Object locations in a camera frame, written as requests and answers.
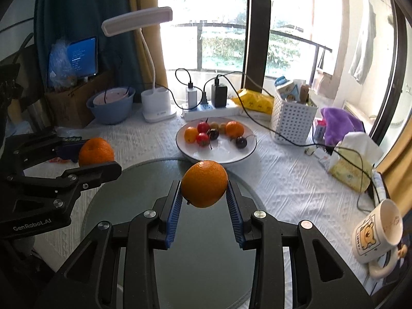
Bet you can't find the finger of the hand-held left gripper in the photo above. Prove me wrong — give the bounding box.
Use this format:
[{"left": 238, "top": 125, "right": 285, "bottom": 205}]
[
  {"left": 6, "top": 162, "right": 122, "bottom": 214},
  {"left": 5, "top": 130, "right": 82, "bottom": 176}
]

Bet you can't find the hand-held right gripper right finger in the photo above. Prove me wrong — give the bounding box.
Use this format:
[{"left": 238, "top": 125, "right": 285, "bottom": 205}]
[{"left": 225, "top": 179, "right": 375, "bottom": 309}]

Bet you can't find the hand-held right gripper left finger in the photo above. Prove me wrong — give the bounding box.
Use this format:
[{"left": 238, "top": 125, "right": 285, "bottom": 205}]
[{"left": 34, "top": 179, "right": 184, "bottom": 309}]

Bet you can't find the orange mandarin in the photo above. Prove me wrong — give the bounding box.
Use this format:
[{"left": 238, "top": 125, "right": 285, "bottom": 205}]
[
  {"left": 78, "top": 137, "right": 115, "bottom": 168},
  {"left": 225, "top": 120, "right": 245, "bottom": 139},
  {"left": 181, "top": 160, "right": 229, "bottom": 208}
]

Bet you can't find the grey round tray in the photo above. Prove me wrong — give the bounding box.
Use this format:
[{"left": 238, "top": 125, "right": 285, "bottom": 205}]
[{"left": 80, "top": 158, "right": 268, "bottom": 309}]

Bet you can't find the white round plate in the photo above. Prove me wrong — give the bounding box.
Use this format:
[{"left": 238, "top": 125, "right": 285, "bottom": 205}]
[{"left": 175, "top": 118, "right": 258, "bottom": 165}]

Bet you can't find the cardboard box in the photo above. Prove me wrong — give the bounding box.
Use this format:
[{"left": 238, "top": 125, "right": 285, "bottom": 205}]
[{"left": 44, "top": 70, "right": 115, "bottom": 129}]

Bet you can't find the blue plastic bowl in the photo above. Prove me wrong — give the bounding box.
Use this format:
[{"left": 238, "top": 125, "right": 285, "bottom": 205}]
[{"left": 86, "top": 86, "right": 136, "bottom": 126}]

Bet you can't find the white textured tablecloth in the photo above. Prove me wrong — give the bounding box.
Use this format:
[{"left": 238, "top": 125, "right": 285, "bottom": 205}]
[{"left": 32, "top": 103, "right": 387, "bottom": 297}]

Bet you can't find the pink bowl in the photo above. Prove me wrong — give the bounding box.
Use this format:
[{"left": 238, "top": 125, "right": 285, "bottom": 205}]
[{"left": 93, "top": 87, "right": 130, "bottom": 106}]

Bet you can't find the small orange kumquat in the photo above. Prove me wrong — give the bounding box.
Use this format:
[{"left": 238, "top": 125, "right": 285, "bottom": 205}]
[{"left": 184, "top": 126, "right": 199, "bottom": 144}]

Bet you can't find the crumpled blue plastic bag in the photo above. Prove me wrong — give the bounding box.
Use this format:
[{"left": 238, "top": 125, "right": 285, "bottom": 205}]
[{"left": 47, "top": 38, "right": 78, "bottom": 89}]

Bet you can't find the white desk lamp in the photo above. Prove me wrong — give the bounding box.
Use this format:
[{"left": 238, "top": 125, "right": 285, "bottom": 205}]
[{"left": 101, "top": 6, "right": 177, "bottom": 123}]

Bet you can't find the tablet with blue screen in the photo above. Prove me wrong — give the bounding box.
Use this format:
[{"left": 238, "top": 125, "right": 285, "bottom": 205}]
[{"left": 67, "top": 36, "right": 99, "bottom": 80}]

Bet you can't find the small white sachet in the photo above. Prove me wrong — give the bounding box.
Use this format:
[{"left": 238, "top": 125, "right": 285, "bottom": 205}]
[{"left": 304, "top": 146, "right": 334, "bottom": 168}]

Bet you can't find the white power strip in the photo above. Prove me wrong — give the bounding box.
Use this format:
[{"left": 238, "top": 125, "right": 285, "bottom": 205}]
[{"left": 180, "top": 99, "right": 242, "bottom": 122}]

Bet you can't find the white perforated basket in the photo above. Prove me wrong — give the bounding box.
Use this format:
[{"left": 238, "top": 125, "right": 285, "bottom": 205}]
[{"left": 270, "top": 90, "right": 319, "bottom": 145}]

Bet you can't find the white charger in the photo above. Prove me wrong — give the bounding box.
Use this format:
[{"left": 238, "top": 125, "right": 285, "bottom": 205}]
[{"left": 186, "top": 87, "right": 199, "bottom": 109}]

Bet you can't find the yellow wipes packet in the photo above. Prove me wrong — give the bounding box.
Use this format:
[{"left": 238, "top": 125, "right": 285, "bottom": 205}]
[{"left": 232, "top": 88, "right": 274, "bottom": 115}]

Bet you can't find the yellow-green tissue pack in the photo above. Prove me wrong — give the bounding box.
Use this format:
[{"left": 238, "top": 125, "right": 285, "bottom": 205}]
[{"left": 328, "top": 131, "right": 384, "bottom": 193}]

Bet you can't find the red and white box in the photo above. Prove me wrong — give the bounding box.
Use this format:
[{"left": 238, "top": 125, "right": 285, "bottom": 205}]
[{"left": 313, "top": 119, "right": 328, "bottom": 141}]

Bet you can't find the black charger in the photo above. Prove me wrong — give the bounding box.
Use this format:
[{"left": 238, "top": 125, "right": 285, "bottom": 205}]
[{"left": 210, "top": 83, "right": 228, "bottom": 108}]

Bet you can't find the white mug with bear print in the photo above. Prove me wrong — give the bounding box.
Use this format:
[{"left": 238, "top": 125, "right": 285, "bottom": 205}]
[{"left": 352, "top": 198, "right": 405, "bottom": 279}]

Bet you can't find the printed tissue pack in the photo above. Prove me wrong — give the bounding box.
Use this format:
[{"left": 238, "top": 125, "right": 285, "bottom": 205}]
[{"left": 278, "top": 82, "right": 302, "bottom": 102}]

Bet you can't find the purple towel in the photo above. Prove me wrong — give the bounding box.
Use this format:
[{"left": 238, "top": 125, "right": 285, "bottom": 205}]
[{"left": 320, "top": 106, "right": 366, "bottom": 145}]

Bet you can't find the dark blue curtain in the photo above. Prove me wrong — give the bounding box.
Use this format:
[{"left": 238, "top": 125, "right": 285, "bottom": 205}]
[{"left": 33, "top": 0, "right": 144, "bottom": 88}]

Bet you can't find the white tube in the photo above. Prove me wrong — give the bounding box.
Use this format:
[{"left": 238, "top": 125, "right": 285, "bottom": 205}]
[{"left": 373, "top": 171, "right": 392, "bottom": 207}]

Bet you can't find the black balcony railing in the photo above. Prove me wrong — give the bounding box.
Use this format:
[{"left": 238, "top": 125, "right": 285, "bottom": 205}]
[{"left": 169, "top": 21, "right": 333, "bottom": 73}]

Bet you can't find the white boxy appliance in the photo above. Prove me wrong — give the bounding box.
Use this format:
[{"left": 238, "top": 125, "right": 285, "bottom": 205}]
[{"left": 342, "top": 101, "right": 377, "bottom": 123}]

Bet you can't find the yellow curtain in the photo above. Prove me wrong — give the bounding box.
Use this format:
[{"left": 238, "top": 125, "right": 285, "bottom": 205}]
[
  {"left": 375, "top": 128, "right": 412, "bottom": 201},
  {"left": 127, "top": 0, "right": 168, "bottom": 88}
]

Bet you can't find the hanging pale shirt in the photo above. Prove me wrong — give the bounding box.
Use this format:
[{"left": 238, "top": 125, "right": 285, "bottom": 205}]
[{"left": 348, "top": 0, "right": 377, "bottom": 85}]

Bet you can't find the long black cable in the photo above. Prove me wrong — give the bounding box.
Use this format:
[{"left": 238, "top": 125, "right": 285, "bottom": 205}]
[{"left": 203, "top": 76, "right": 374, "bottom": 214}]

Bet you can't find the black lamp cable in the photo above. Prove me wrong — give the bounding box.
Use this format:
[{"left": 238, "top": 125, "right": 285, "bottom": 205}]
[{"left": 167, "top": 68, "right": 194, "bottom": 110}]

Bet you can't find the black charger cable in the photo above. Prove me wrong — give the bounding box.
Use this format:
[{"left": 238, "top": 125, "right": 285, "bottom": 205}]
[{"left": 216, "top": 71, "right": 276, "bottom": 101}]

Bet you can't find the beige wall box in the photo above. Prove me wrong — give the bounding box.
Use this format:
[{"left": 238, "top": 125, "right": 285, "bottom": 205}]
[{"left": 310, "top": 69, "right": 337, "bottom": 96}]

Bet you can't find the black window post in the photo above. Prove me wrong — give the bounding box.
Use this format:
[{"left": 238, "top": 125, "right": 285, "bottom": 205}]
[{"left": 246, "top": 0, "right": 273, "bottom": 86}]

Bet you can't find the black door frame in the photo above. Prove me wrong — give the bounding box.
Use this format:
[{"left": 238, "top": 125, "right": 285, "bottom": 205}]
[{"left": 368, "top": 0, "right": 408, "bottom": 143}]

